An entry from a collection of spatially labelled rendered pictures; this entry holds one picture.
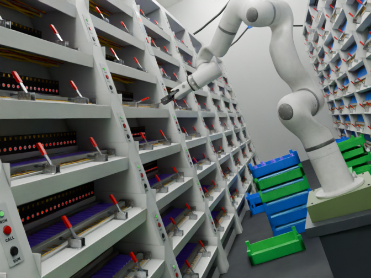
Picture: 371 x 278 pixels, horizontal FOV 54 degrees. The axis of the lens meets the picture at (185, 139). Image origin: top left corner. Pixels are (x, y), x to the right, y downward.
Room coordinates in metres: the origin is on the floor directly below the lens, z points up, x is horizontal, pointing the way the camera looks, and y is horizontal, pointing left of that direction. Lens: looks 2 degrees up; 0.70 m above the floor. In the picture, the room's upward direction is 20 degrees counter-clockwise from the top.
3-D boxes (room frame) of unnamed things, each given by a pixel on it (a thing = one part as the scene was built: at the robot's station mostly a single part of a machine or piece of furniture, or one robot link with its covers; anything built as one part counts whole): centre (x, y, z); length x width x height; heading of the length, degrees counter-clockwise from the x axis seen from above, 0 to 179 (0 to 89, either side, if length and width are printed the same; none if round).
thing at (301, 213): (2.35, -0.47, 0.12); 0.30 x 0.20 x 0.08; 82
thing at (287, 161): (2.35, -0.47, 0.44); 0.30 x 0.20 x 0.08; 82
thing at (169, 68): (2.77, -0.07, 0.90); 0.20 x 0.09 x 1.81; 75
